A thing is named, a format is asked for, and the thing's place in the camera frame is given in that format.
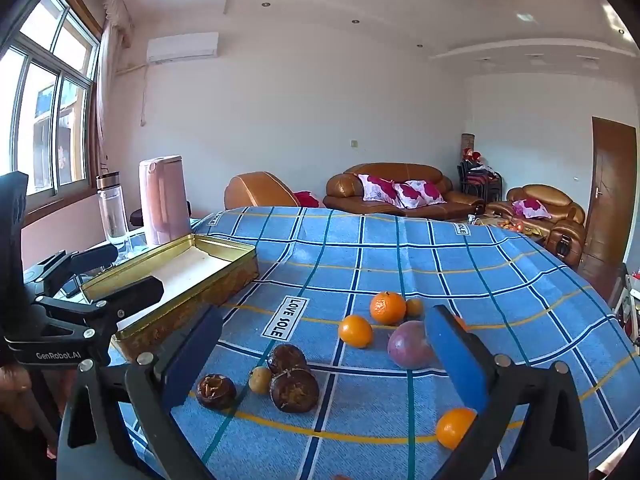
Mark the smooth orange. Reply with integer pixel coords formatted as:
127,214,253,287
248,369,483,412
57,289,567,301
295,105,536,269
435,407,477,451
338,314,374,349

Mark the orange leather armchair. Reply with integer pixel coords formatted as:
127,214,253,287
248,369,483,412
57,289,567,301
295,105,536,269
224,172,323,210

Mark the white air conditioner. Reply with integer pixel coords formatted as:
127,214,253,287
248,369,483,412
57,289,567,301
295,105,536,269
146,32,220,65

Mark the brown leather sofa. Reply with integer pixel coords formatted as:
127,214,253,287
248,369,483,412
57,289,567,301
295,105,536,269
324,162,486,221

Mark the white red floral pillow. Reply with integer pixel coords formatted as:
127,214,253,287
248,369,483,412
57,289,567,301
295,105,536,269
512,198,552,219
358,174,401,207
392,180,446,209

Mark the cluttered coffee table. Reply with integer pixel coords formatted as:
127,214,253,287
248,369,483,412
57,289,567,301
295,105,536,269
467,212,546,238

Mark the stack of dark chairs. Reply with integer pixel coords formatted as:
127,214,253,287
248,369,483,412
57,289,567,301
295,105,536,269
459,157,502,203

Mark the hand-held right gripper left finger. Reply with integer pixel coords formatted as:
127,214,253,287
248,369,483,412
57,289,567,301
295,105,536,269
57,304,226,480

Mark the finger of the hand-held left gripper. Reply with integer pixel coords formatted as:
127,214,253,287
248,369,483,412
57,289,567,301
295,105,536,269
22,244,119,293
5,275,165,356

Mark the beige curtain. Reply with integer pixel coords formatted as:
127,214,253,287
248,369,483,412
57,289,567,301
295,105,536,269
82,0,136,181

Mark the large orange with stem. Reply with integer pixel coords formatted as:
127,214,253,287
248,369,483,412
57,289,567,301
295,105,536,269
369,290,407,326

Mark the purple sweet potato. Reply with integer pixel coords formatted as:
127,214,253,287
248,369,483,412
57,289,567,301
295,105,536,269
387,321,437,370

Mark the gold rectangular tin box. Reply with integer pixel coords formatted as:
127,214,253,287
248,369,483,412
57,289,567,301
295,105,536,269
80,233,260,361

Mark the dark brown water chestnut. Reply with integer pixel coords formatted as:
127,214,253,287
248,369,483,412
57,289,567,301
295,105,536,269
266,344,308,375
270,368,320,414
195,373,238,411

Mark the clear glass bottle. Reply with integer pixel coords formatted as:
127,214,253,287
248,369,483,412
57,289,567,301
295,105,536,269
96,171,132,256

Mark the sliding glass window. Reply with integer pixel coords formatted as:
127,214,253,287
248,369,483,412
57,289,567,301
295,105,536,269
0,0,103,201

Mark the brown leather armchair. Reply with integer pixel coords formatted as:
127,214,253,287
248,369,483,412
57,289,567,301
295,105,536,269
487,184,587,268

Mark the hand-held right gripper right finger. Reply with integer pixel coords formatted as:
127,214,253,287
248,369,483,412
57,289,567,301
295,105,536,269
424,304,591,480

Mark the pink electric kettle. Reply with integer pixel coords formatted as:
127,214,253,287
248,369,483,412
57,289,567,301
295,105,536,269
139,155,192,246

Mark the person's left hand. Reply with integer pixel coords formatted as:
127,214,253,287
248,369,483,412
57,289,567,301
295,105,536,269
0,364,33,431

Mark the brown wooden door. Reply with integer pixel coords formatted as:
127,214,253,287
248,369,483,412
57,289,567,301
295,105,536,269
577,116,638,288

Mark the blue plaid tablecloth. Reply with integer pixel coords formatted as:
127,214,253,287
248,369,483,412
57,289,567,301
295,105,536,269
107,205,632,480

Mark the cluttered white rack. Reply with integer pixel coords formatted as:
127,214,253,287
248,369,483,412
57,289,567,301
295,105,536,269
612,262,640,346

